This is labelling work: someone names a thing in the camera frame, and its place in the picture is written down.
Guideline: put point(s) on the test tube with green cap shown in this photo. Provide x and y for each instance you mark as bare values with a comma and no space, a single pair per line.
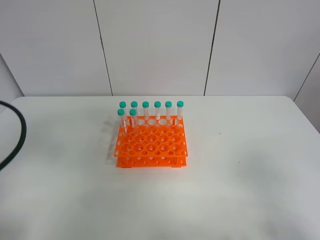
134,120

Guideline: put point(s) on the back row tube far right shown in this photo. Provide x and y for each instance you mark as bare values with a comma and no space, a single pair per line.
180,105

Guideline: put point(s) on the orange test tube rack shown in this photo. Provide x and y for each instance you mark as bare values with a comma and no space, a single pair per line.
153,143

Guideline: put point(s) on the second row tube left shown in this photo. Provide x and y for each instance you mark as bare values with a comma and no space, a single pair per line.
123,119

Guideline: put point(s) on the back row tube far left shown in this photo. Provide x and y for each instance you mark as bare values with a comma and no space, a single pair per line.
123,105

